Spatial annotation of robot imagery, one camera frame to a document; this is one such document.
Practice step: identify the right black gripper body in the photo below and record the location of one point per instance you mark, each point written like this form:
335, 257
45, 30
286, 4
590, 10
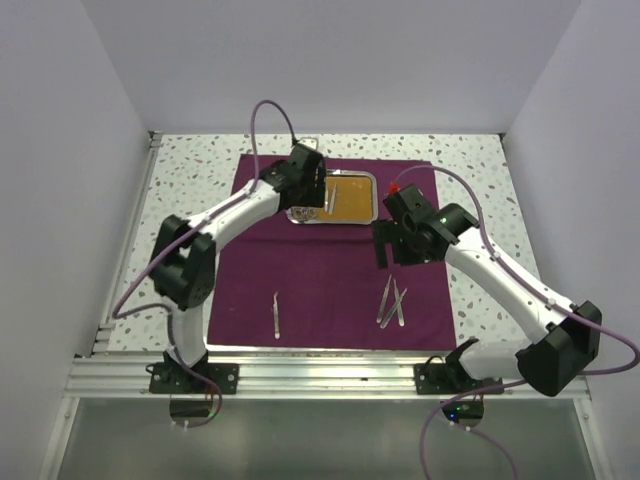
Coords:
407, 252

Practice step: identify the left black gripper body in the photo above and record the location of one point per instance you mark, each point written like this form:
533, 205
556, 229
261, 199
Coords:
313, 193

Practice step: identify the steel scissors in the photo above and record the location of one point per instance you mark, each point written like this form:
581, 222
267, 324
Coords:
297, 213

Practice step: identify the steel tweezers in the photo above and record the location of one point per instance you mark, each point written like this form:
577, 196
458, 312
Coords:
332, 200
276, 316

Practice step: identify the steel tray yellow liner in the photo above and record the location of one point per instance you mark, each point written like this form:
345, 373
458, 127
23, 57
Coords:
356, 202

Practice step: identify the steel scalpel handle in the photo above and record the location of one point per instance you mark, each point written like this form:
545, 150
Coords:
384, 298
399, 313
387, 317

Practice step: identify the purple cloth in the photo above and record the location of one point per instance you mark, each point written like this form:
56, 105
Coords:
330, 289

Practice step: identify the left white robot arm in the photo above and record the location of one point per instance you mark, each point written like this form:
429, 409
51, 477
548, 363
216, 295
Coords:
183, 263

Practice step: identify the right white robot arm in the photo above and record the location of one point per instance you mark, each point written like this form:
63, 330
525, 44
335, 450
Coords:
555, 349

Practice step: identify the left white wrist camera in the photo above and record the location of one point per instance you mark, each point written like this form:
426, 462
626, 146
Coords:
310, 143

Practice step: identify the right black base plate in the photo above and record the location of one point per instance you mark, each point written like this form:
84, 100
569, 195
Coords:
438, 376

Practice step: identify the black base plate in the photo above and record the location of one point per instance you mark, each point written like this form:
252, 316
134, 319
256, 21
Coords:
438, 376
171, 378

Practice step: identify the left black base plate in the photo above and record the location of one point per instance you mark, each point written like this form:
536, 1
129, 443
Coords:
171, 378

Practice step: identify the aluminium left rail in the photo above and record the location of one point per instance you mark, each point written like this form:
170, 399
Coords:
106, 324

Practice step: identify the aluminium rail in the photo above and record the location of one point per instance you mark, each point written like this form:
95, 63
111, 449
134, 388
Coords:
268, 376
106, 324

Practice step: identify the aluminium front rail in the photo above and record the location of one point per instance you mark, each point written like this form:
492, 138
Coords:
268, 376

